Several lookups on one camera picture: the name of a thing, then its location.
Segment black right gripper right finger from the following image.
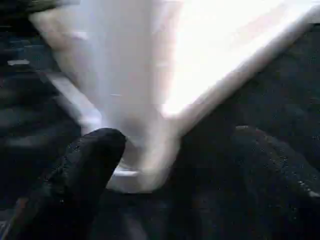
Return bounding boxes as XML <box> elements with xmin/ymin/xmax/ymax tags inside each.
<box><xmin>228</xmin><ymin>125</ymin><xmax>320</xmax><ymax>240</ymax></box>

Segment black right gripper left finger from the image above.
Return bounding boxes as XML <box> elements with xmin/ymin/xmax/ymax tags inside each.
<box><xmin>9</xmin><ymin>127</ymin><xmax>126</xmax><ymax>240</ymax></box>

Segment white plastic table leg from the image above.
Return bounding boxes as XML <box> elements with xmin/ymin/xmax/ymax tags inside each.
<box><xmin>73</xmin><ymin>0</ymin><xmax>182</xmax><ymax>176</ymax></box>

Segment white plastic table top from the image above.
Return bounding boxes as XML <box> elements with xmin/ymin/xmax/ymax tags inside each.
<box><xmin>28</xmin><ymin>0</ymin><xmax>320</xmax><ymax>195</ymax></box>

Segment black table mat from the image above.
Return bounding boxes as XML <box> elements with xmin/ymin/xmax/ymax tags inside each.
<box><xmin>0</xmin><ymin>0</ymin><xmax>320</xmax><ymax>240</ymax></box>

